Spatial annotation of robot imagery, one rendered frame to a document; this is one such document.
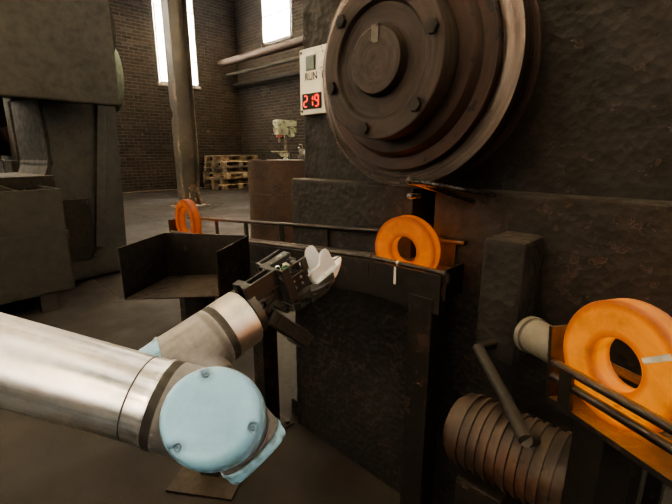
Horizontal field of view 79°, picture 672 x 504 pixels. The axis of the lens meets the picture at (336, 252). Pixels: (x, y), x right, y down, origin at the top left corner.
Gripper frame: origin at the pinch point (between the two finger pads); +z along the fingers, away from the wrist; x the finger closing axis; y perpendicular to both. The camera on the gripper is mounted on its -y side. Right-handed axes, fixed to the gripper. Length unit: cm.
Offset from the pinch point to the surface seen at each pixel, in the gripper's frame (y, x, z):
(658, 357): -0.9, -48.3, -0.3
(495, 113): 19.3, -19.2, 27.2
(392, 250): -8.5, 3.6, 20.6
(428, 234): -3.9, -5.6, 22.4
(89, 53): 66, 263, 63
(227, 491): -69, 39, -28
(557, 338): -6.1, -37.0, 4.2
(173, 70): 59, 638, 303
